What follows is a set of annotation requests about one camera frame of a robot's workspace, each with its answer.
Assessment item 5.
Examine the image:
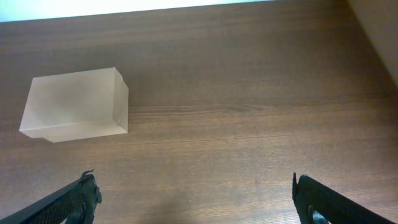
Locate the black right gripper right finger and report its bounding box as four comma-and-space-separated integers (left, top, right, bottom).
292, 174, 394, 224

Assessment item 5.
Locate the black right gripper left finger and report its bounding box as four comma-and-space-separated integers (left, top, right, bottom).
1, 170, 102, 224

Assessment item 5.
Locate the brown cardboard box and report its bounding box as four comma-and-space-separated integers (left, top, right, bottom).
19, 67, 129, 142

